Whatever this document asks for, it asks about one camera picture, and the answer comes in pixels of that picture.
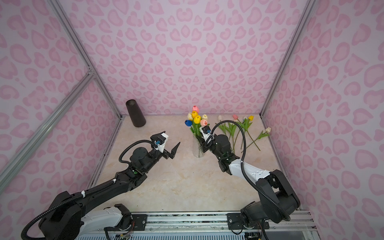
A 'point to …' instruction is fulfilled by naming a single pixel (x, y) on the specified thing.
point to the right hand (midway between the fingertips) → (199, 133)
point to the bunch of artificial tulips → (231, 129)
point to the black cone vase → (137, 117)
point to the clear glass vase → (197, 150)
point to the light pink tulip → (203, 122)
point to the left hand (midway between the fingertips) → (171, 135)
